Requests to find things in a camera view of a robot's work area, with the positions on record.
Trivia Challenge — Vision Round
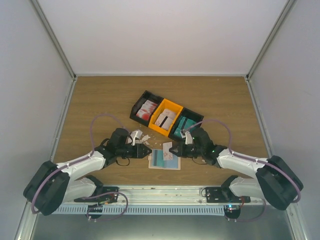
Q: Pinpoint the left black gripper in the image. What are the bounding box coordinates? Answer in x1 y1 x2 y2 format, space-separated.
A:
116 143 152 159

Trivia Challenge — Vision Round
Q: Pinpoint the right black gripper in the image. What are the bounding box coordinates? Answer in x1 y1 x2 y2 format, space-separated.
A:
169 142 204 158

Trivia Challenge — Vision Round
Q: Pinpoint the white patterned credit card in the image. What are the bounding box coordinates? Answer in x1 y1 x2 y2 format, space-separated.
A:
162 142 173 161

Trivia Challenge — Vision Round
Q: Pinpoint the teal credit card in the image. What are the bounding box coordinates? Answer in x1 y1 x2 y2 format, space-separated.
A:
151 149 165 168

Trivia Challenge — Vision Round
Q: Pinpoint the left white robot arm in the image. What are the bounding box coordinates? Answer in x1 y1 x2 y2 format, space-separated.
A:
23 128 152 216

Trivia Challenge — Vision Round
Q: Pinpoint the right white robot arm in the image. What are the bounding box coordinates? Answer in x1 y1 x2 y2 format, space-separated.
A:
169 127 304 211

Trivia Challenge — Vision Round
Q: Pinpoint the teal card stack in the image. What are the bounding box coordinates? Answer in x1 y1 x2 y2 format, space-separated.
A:
173 116 196 138

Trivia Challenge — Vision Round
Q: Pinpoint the white patterned card stack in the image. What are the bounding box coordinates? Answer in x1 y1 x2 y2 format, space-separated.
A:
154 108 177 131

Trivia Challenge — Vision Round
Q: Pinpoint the orange card bin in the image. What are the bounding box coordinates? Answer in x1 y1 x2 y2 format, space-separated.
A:
148 98 183 137

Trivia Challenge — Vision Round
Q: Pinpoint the right black card bin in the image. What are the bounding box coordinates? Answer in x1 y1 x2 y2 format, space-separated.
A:
168 108 204 141

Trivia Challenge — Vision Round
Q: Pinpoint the black card bin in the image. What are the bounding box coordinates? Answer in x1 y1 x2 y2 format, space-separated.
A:
168 108 204 141
129 90 164 126

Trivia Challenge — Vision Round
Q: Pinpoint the red card stack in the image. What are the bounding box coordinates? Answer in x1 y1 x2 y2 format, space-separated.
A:
136 100 158 121

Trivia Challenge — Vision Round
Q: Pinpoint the left black card bin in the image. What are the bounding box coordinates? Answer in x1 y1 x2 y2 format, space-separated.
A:
129 90 164 126

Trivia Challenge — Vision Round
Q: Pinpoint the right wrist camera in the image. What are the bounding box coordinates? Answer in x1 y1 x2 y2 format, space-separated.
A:
180 130 193 145

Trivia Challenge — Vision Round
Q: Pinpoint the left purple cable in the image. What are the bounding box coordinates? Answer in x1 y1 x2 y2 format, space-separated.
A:
31 113 132 215

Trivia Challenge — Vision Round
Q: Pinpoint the purple cable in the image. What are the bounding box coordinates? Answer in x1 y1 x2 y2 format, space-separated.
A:
183 118 302 203
31 113 132 215

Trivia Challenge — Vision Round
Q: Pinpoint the aluminium front rail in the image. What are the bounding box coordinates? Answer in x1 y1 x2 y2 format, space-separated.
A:
27 183 298 205

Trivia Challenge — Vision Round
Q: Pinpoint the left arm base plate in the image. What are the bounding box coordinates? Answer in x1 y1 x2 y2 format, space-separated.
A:
74 186 120 221

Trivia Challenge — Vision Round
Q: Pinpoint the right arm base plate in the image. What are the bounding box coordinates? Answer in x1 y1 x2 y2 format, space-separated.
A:
203 186 252 221

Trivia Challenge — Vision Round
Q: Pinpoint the slotted cable duct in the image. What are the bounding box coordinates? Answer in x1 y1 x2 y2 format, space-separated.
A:
54 204 225 216

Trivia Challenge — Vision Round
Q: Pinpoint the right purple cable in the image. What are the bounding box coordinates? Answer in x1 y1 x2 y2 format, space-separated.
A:
183 118 302 203

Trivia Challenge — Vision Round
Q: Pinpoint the left aluminium frame post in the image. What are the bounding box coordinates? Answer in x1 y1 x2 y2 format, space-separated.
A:
29 0 77 81

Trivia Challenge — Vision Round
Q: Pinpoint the aluminium frame post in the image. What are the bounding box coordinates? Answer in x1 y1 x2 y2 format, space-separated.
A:
29 0 77 81
244 0 298 82

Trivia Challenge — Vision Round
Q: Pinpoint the right aluminium frame post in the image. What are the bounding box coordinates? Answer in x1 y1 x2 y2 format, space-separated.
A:
244 0 298 82

